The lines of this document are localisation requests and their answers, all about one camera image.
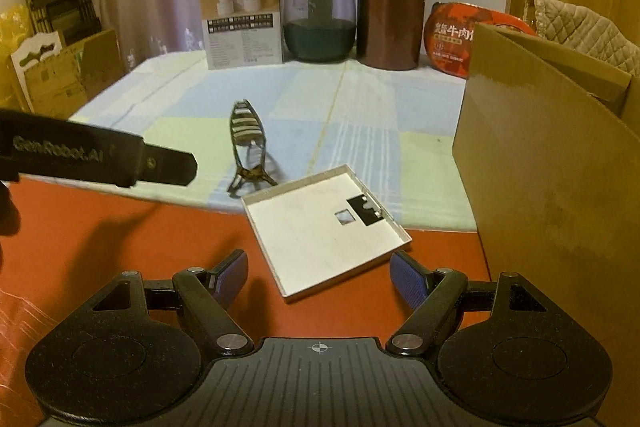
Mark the striped hair clip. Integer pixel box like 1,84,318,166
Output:
227,98,279,198

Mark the checked pastel bed sheet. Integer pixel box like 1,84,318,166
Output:
67,49,482,234

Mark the glass jar with green lid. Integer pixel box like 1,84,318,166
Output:
282,0,357,63

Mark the brown metal canister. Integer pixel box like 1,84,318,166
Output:
356,0,426,70

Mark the red mat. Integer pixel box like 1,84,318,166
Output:
0,179,495,413

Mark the beige quilted cover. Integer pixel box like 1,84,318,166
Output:
522,0,640,76

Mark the white product box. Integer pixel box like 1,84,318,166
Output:
200,0,285,70

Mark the yellow plastic bag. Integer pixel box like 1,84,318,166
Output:
0,4,37,114

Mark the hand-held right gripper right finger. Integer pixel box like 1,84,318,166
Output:
387,251,549,358

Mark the white shallow box lid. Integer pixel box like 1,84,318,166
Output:
241,164,414,306

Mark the brown cardboard carton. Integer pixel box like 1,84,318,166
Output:
9,29,124,118

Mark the cardboard box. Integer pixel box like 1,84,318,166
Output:
452,23,640,388

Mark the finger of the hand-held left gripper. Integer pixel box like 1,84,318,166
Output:
136,141,199,188

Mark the red instant meal bowl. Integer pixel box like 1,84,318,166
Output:
424,1,539,80

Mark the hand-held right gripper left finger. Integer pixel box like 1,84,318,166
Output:
90,249,254,356

